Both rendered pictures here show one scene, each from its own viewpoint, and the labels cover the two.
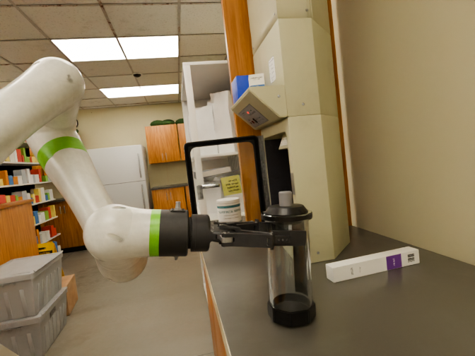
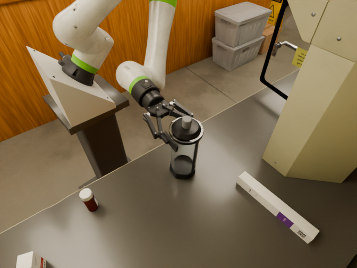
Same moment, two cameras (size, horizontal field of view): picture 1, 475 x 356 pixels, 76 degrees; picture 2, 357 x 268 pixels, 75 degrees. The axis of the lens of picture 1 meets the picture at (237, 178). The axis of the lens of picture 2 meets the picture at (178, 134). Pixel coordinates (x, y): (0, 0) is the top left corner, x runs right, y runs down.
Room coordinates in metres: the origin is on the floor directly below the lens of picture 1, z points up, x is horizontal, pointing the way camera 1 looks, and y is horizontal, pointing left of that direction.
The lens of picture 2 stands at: (0.41, -0.53, 1.68)
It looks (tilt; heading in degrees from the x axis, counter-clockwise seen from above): 47 degrees down; 64
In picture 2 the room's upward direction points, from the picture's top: straight up
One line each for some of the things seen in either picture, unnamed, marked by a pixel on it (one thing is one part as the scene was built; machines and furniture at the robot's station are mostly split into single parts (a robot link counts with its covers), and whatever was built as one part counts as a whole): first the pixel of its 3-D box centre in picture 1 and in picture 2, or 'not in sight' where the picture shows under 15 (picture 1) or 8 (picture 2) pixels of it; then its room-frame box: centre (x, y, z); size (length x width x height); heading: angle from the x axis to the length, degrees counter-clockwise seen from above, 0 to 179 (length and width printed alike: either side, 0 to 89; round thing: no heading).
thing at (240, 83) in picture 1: (247, 90); not in sight; (1.18, -0.08, 1.56); 0.10 x 0.10 x 0.09; 11
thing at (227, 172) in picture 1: (226, 187); (297, 58); (1.25, 0.05, 1.19); 0.30 x 0.01 x 0.40; 93
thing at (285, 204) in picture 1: (285, 206); (186, 126); (0.65, -0.10, 1.18); 0.09 x 0.09 x 0.07
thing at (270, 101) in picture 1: (255, 111); (331, 2); (1.10, -0.09, 1.46); 0.32 x 0.11 x 0.10; 11
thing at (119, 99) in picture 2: not in sight; (86, 100); (0.40, 0.53, 0.92); 0.32 x 0.32 x 0.04; 16
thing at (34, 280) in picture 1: (25, 285); (240, 24); (2.43, 1.80, 0.49); 0.60 x 0.42 x 0.33; 11
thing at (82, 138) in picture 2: not in sight; (106, 156); (0.40, 0.53, 0.45); 0.48 x 0.48 x 0.90; 16
